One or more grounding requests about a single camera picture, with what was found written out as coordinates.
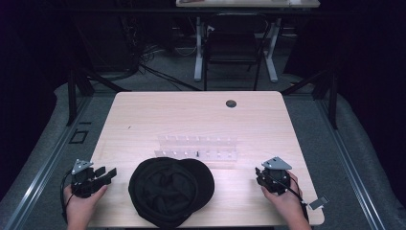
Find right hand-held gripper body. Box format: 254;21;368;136
257;155;293;196

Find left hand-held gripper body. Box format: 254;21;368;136
70;158;112;199

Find person's left hand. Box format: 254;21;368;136
62;184;109;224

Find person's right hand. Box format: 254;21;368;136
260;170;305;221

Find black cap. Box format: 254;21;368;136
127;156;215;229

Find clear acrylic rack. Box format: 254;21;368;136
154;134;239;163

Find black metal stand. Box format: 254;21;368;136
280;65;340;130
65;61;132;127

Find black folding chair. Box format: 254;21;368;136
202;12;270;92

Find white-legged desk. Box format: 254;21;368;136
174;0;322;84

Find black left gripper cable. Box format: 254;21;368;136
59;170;75;223

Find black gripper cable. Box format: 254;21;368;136
270;175;310;222
59;170;75;223

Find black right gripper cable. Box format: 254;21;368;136
270;175;310;222

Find aluminium floor rail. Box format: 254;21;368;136
2;95;94;230
315;99;388;230

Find black floor cables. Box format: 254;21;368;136
137;42;203;93

